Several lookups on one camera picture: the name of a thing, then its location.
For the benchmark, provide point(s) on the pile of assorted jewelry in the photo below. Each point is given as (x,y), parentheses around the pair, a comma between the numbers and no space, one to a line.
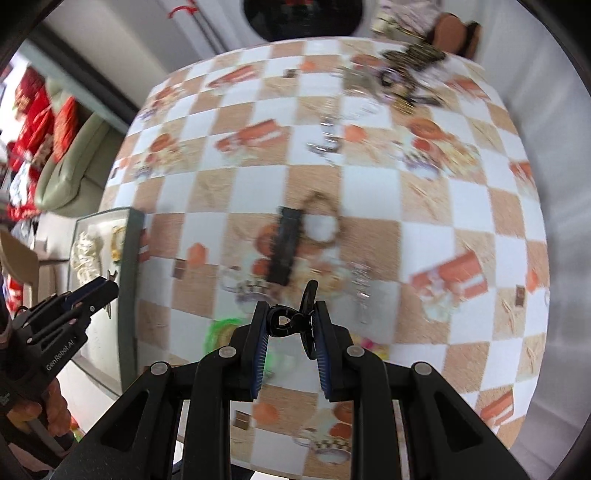
(406,60)

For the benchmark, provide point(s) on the cream polka dot scrunchie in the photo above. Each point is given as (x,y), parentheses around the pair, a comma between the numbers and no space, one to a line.
(85,256)

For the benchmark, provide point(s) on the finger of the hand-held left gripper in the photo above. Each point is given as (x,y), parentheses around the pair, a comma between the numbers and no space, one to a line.
(87,290)
(104,297)

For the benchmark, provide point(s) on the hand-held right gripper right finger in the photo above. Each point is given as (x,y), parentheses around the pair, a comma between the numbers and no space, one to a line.
(323,355)

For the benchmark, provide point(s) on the silver star hair clip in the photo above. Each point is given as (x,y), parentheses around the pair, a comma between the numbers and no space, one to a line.
(364,290)

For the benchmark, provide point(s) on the red patterned cushion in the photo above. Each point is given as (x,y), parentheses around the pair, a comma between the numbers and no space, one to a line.
(30,110)
(67,124)

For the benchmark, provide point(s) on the grey jewelry tray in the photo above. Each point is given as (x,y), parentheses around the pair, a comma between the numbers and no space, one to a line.
(131,277)

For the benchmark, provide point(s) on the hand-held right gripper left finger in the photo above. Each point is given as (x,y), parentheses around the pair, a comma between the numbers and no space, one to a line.
(259,355)

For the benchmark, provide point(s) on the person's left hand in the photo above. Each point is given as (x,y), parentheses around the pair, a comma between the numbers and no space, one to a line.
(57,406)

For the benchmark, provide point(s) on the pile of red fabrics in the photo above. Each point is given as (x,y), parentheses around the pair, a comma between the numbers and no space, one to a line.
(16,203)

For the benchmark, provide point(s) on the green plastic bangle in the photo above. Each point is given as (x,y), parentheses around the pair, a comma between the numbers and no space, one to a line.
(213,332)

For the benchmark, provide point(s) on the floral patterned cloth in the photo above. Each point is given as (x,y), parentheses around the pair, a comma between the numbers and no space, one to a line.
(411,14)

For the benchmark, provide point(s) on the black hair claw clip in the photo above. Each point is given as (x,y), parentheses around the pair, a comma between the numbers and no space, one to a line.
(281,324)

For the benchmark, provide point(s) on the wooden chair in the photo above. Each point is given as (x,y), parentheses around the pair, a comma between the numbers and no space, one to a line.
(18,263)

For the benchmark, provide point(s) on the brown rounded object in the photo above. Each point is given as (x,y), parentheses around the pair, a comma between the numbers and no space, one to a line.
(455,34)

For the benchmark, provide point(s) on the beige leather sofa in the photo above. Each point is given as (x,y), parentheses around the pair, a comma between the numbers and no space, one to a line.
(78,152)

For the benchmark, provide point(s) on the checkered printed tablecloth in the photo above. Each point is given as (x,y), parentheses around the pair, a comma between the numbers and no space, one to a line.
(415,221)

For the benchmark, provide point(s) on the black scalloped hair clip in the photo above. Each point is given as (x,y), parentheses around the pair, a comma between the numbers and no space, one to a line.
(286,244)

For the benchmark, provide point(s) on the silver metal hair accessory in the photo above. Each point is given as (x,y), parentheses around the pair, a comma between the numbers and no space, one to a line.
(325,147)

